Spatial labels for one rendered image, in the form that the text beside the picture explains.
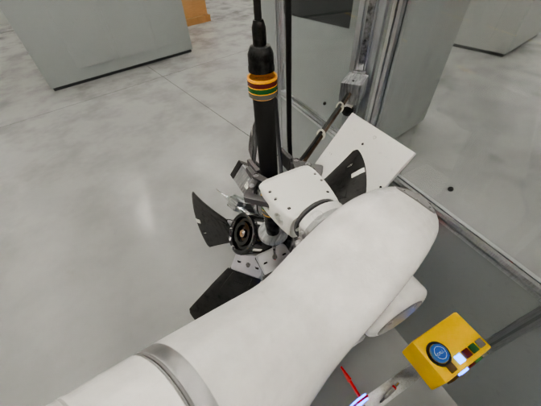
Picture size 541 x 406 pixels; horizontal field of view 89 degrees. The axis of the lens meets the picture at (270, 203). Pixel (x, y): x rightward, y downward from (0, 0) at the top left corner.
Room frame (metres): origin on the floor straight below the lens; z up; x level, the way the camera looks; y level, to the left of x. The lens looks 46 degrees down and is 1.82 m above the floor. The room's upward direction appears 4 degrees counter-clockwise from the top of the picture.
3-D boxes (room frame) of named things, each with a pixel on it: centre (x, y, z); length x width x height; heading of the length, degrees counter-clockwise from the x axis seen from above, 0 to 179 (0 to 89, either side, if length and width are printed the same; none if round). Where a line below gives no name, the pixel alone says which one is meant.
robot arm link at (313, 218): (0.24, -0.07, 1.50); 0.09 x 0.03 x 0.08; 115
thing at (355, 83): (0.94, -0.32, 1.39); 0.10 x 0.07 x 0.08; 149
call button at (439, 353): (0.17, -0.38, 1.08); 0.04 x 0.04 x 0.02
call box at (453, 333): (0.19, -0.42, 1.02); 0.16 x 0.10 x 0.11; 114
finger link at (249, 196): (0.31, 0.00, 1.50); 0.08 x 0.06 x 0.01; 95
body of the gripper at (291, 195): (0.30, -0.05, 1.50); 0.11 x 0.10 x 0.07; 25
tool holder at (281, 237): (0.41, -0.01, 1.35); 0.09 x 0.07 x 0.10; 149
